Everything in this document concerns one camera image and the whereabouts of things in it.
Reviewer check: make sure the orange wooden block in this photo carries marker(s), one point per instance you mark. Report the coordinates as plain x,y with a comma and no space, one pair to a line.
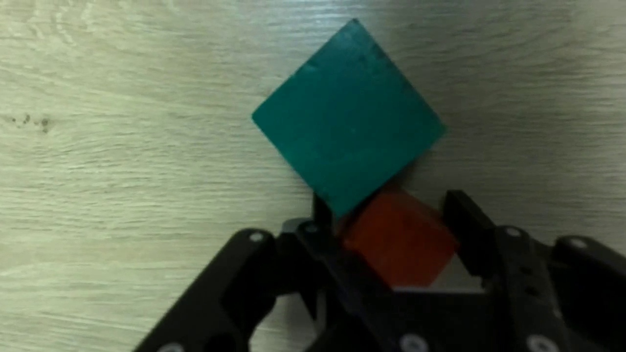
401,241

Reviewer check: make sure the green wooden block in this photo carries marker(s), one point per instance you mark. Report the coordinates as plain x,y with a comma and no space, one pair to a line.
348,118

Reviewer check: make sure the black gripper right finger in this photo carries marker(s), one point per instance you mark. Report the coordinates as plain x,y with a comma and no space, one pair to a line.
520,274

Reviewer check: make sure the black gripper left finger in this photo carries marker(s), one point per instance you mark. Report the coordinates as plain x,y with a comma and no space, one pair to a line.
260,280

